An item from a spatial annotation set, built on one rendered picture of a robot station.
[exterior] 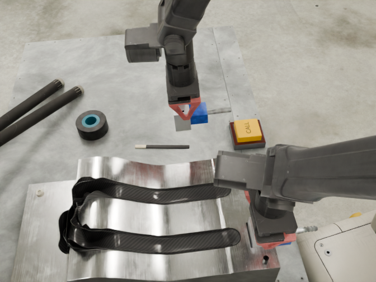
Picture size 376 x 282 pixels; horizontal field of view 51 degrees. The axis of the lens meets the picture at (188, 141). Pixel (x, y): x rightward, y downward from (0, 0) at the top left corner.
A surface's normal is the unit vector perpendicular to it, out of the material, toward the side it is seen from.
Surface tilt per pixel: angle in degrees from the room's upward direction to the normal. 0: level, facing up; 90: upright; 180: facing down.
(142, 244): 27
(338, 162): 79
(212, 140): 0
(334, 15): 0
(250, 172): 33
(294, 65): 0
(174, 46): 112
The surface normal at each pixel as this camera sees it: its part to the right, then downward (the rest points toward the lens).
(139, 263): 0.43, -0.61
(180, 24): -0.04, 0.94
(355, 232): -0.04, -0.64
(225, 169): -0.19, -0.14
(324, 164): -0.98, -0.16
